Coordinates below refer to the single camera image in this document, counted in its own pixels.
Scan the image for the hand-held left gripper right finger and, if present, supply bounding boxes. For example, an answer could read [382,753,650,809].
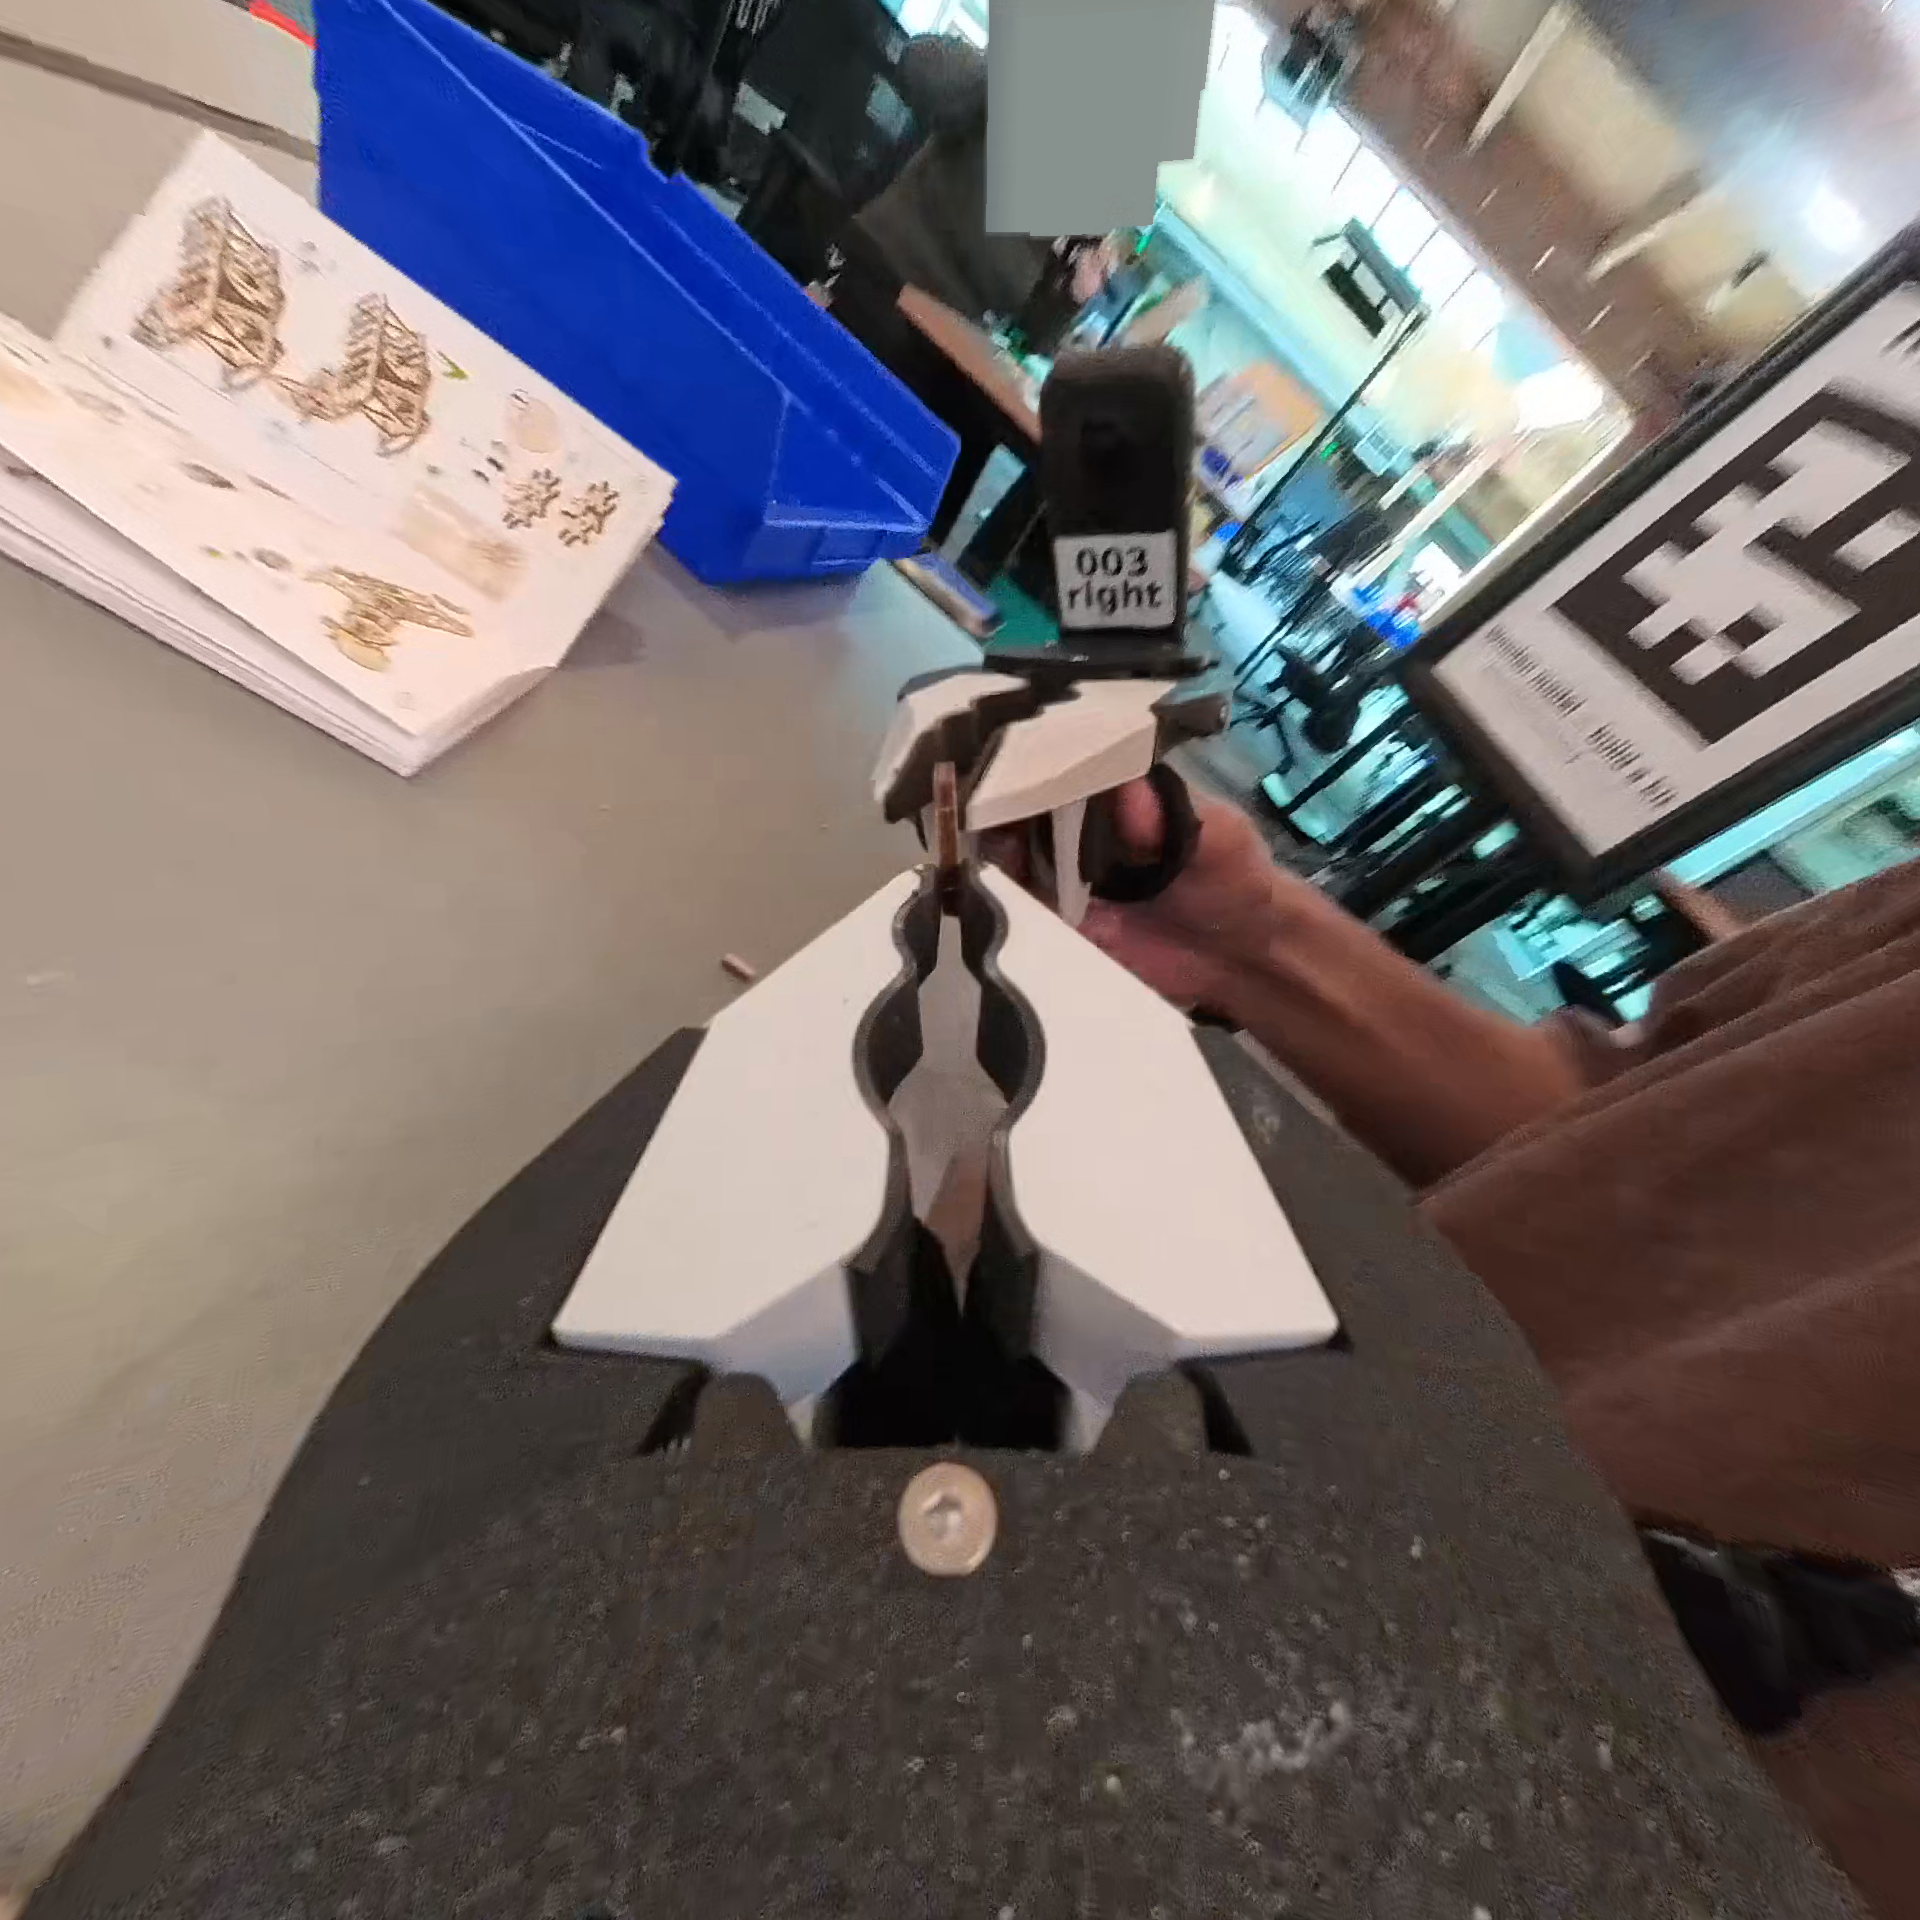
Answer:
[945,867,1341,1419]

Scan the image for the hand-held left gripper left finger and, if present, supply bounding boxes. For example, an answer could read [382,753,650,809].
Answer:
[550,867,950,1419]

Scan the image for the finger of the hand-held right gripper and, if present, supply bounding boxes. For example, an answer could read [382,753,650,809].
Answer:
[873,672,1052,826]
[961,693,1174,837]

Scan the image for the person's right forearm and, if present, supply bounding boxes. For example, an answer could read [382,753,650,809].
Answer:
[1245,856,1593,1193]

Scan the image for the grey desk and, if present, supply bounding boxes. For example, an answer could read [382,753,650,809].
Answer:
[0,22,1307,1907]

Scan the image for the person's right hand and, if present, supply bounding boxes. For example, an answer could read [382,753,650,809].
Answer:
[1072,779,1322,1022]

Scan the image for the wooden background table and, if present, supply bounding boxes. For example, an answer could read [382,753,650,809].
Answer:
[896,282,1052,443]

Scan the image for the blue plastic bin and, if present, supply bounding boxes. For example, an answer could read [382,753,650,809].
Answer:
[312,0,963,588]

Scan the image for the person's brown clothing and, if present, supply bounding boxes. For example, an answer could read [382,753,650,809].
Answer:
[1417,862,1920,1920]

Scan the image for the open instruction booklet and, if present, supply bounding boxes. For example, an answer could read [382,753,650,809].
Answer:
[0,128,681,779]

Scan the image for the black and white marker sign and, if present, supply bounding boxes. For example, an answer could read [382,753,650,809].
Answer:
[1395,225,1920,902]

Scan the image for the wristwatch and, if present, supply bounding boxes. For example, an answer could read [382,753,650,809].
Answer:
[1641,1528,1920,1739]

